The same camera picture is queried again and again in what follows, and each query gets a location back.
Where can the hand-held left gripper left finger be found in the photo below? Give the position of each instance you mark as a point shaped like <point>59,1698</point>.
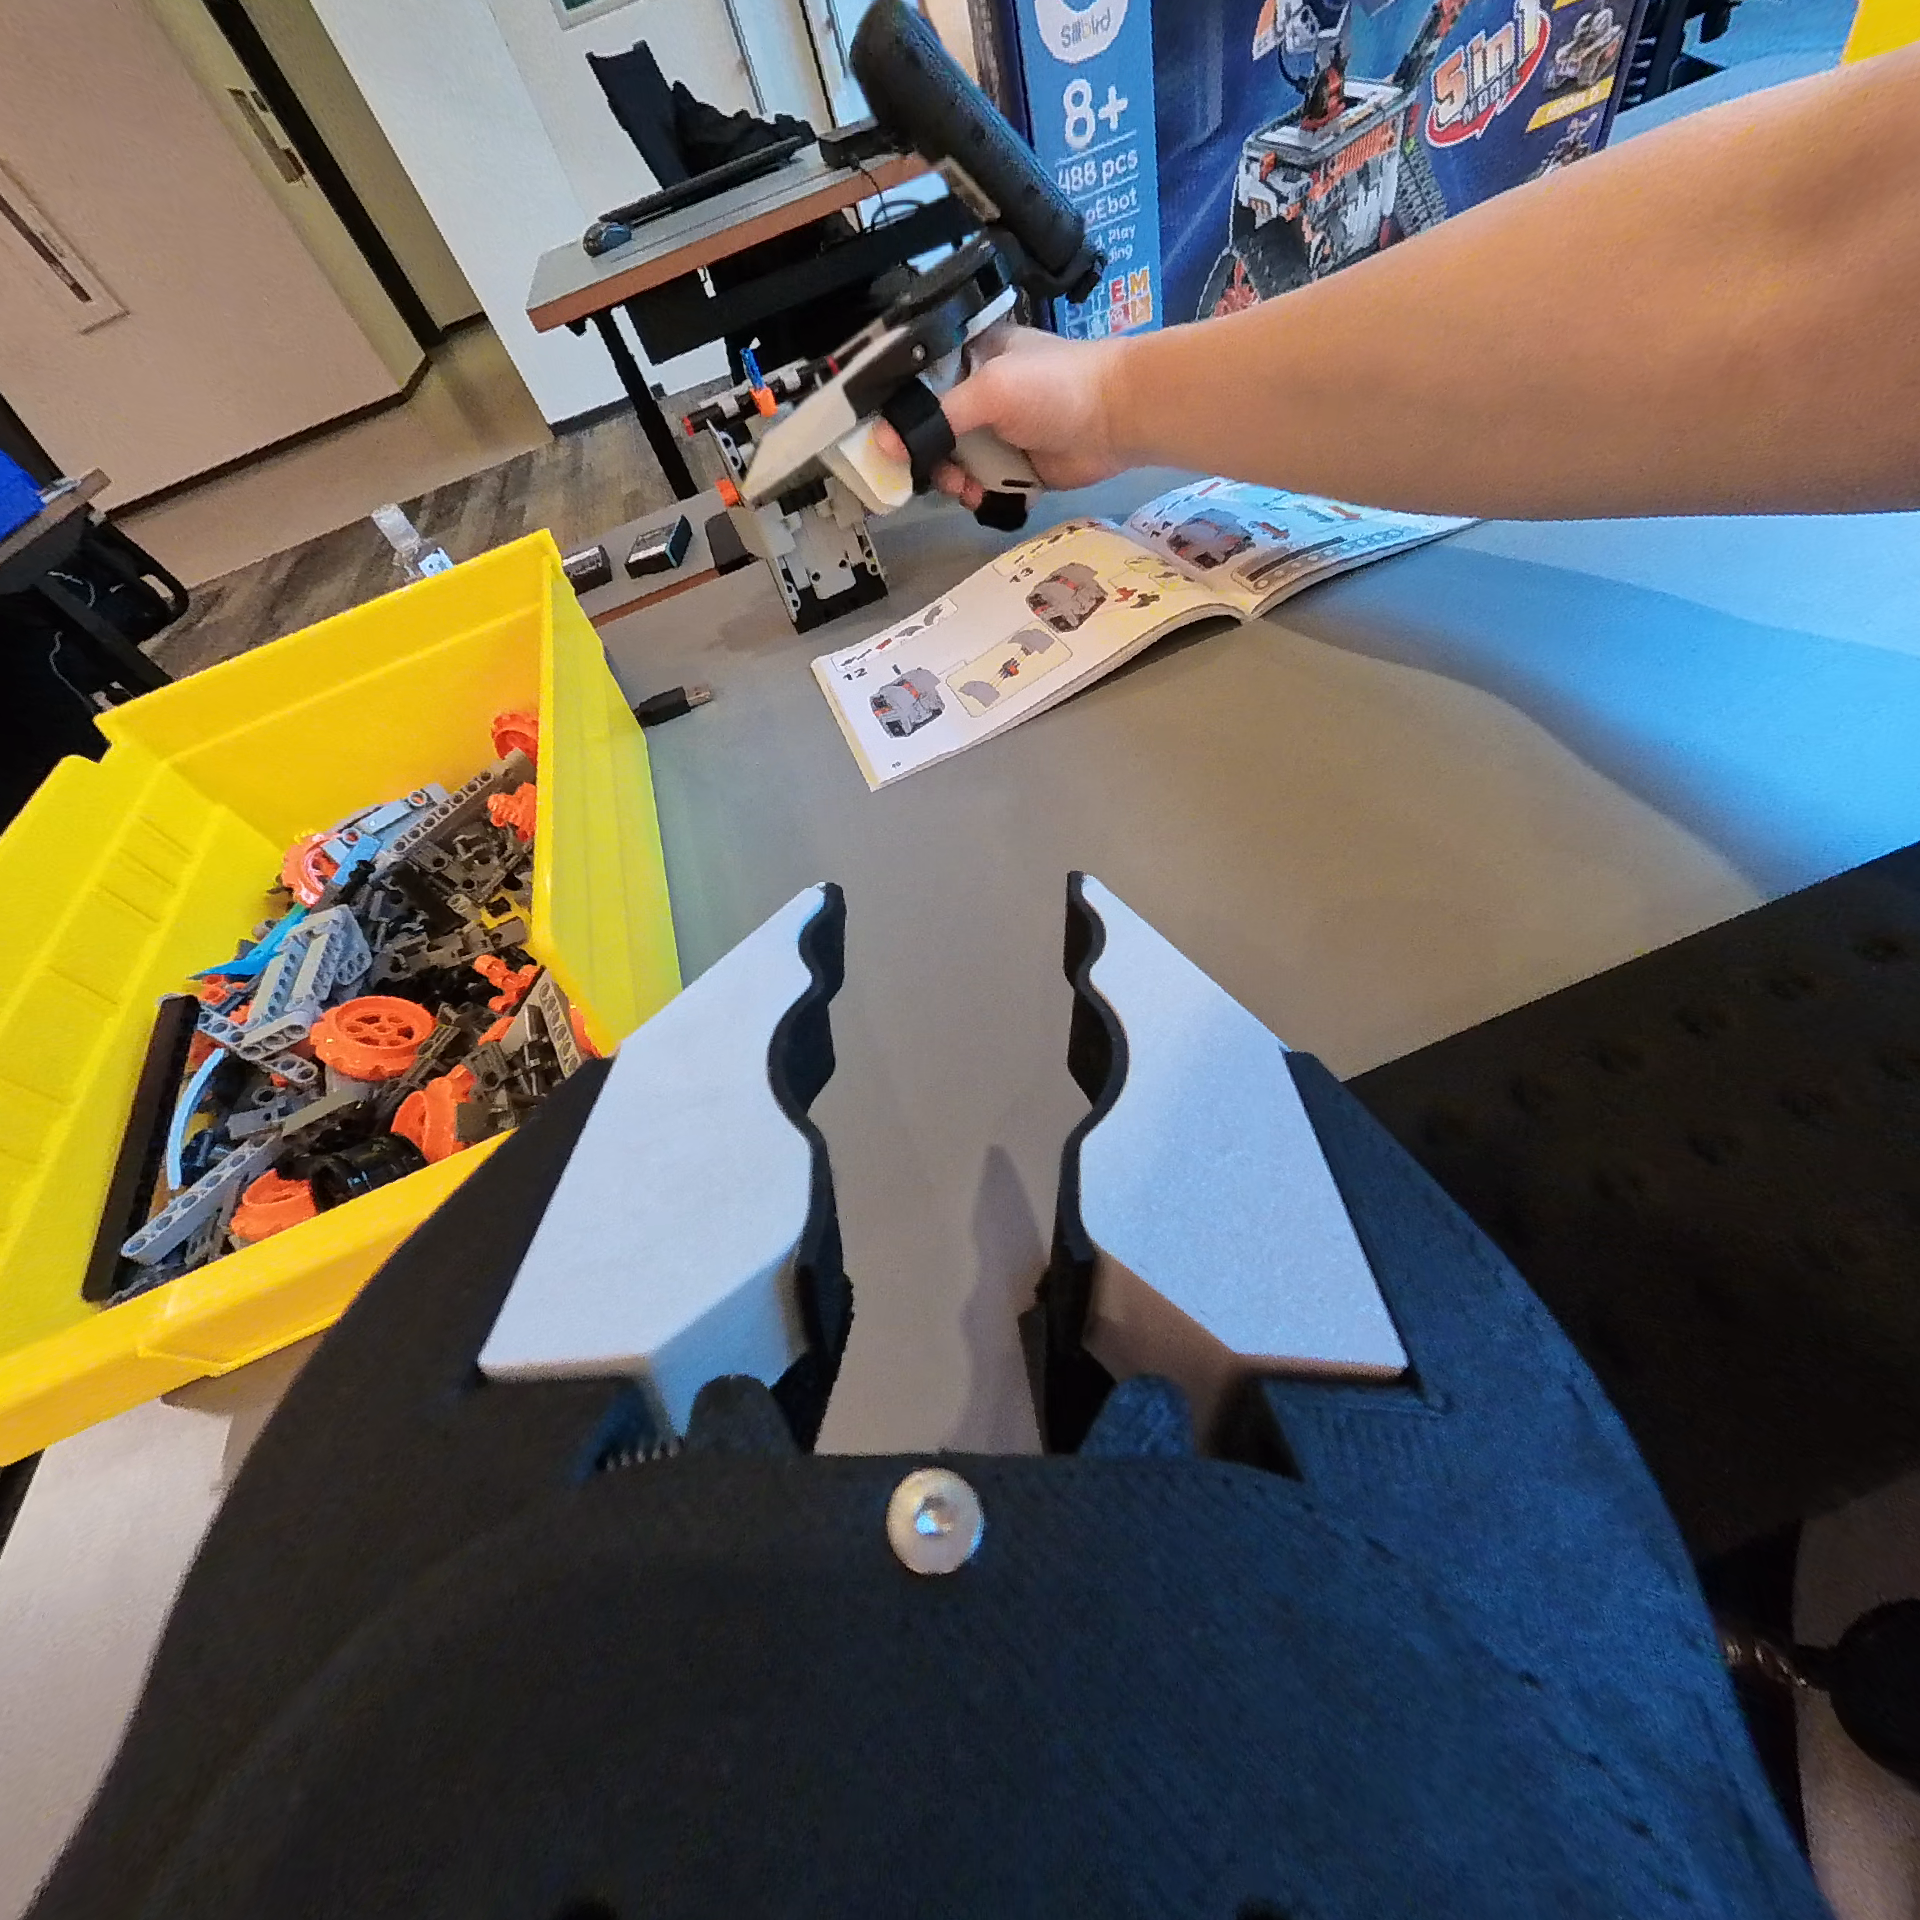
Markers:
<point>675,1200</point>

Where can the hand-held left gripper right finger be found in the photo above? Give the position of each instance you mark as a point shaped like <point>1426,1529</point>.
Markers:
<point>1213,1200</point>

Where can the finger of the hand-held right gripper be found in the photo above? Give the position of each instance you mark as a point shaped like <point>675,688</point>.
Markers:
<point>803,442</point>
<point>900,359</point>

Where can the partly built toy robot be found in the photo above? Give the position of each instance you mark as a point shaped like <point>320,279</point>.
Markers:
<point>818,563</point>

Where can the white instruction booklet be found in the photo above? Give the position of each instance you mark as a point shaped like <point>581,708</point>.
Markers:
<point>974,661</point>

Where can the pile of toy building bricks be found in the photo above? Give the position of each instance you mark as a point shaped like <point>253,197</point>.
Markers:
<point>374,1036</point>

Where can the yellow plastic bin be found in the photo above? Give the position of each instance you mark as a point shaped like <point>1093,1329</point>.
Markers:
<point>614,840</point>

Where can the person's right forearm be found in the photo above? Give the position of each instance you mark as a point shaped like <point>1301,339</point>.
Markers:
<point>1499,330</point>

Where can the brown-edged office desk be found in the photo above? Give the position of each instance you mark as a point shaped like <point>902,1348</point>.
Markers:
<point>675,255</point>

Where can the grey desk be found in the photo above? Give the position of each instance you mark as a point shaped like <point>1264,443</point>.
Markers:
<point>1200,840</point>

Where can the person's right hand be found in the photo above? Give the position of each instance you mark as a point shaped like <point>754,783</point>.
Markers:
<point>1036,404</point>

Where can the small black box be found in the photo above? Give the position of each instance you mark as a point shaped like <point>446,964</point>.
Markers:
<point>656,546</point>
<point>587,568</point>

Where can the blue toy robot box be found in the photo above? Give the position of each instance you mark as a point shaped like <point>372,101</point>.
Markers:
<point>1185,90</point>

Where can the black keyboard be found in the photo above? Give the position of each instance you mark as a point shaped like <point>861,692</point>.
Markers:
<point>704,181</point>

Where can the black bag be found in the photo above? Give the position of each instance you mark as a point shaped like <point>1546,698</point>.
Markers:
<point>704,112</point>

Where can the black computer mouse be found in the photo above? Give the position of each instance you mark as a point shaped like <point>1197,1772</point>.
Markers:
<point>606,235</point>

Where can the black usb dongle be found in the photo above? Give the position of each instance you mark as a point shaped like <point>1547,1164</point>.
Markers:
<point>675,703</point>

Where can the black dimpled pad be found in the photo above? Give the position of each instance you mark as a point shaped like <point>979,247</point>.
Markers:
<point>1650,1124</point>

